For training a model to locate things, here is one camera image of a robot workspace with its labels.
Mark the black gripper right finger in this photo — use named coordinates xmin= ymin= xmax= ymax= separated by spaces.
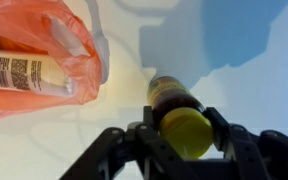
xmin=202 ymin=106 xmax=288 ymax=180

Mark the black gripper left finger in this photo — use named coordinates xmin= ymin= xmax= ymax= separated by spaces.
xmin=59 ymin=105 xmax=172 ymax=180

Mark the yellow capped brown bottle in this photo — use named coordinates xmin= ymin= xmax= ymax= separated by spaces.
xmin=147 ymin=76 xmax=213 ymax=158

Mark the orange plastic bag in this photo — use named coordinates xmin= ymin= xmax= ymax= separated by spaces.
xmin=0 ymin=0 xmax=108 ymax=118

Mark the white tube with barcode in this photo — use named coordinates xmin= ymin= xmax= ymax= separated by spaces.
xmin=0 ymin=50 xmax=77 ymax=97

